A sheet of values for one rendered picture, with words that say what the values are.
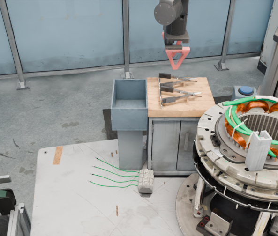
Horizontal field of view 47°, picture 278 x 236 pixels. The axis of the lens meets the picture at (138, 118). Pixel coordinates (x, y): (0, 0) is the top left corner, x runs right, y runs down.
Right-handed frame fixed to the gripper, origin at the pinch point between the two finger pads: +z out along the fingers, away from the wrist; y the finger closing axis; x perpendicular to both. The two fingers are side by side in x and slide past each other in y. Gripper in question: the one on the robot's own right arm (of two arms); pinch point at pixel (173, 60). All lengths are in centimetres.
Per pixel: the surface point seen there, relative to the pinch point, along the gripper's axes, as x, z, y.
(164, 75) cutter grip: -2.1, 6.6, -2.3
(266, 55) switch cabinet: 121, 95, -193
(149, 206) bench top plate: -7.8, 37.4, 25.0
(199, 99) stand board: 7.3, 9.0, 8.1
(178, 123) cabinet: 1.0, 14.7, 12.5
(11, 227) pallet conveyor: -53, 47, 25
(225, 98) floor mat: 72, 115, -148
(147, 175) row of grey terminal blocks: -8.1, 33.3, 15.9
